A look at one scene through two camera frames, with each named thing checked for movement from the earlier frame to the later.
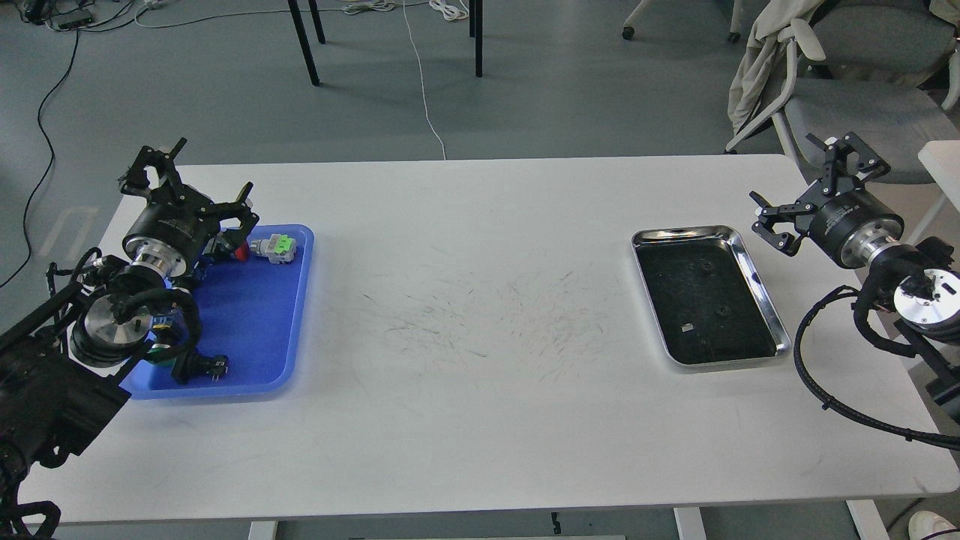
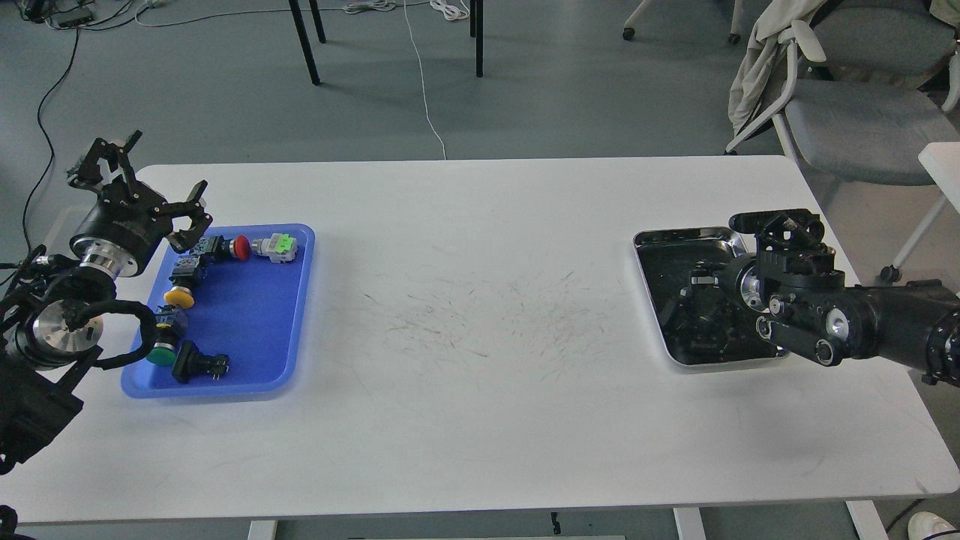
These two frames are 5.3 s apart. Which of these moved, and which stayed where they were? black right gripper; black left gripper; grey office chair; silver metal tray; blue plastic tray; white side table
Moved: black left gripper; black right gripper
Stayed: white side table; grey office chair; silver metal tray; blue plastic tray
